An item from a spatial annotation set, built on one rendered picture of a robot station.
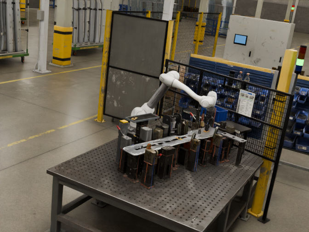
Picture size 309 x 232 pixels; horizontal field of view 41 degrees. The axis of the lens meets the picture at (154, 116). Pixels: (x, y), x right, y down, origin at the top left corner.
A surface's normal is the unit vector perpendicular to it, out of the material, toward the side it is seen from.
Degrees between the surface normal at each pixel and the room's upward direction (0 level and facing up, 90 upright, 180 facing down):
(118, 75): 89
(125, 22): 89
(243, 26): 90
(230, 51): 90
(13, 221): 0
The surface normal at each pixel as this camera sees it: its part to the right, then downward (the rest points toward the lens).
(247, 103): -0.70, 0.13
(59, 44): -0.47, 0.21
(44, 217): 0.12, -0.95
